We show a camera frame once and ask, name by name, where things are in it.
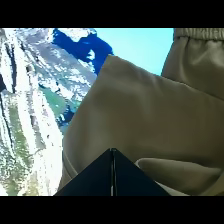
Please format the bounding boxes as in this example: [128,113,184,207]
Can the brown pants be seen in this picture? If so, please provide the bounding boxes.
[57,27,224,197]

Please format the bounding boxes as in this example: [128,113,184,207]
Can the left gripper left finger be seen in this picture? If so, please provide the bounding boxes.
[54,147,114,197]

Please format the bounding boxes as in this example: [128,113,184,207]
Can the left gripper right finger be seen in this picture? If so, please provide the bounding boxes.
[113,147,171,197]

